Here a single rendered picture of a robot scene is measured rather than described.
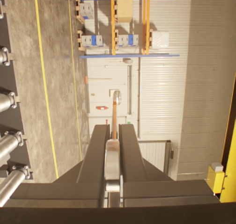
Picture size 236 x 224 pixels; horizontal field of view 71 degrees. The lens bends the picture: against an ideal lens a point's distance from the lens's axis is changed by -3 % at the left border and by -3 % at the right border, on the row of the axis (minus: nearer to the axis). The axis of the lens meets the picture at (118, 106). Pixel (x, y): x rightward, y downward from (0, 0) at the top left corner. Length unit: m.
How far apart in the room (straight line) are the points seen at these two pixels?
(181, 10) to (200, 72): 3.34
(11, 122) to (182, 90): 9.32
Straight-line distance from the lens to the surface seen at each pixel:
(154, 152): 10.88
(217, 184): 8.30
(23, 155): 1.54
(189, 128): 10.93
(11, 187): 1.43
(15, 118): 1.43
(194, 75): 10.21
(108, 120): 9.77
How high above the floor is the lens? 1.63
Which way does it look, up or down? level
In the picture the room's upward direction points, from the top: 89 degrees clockwise
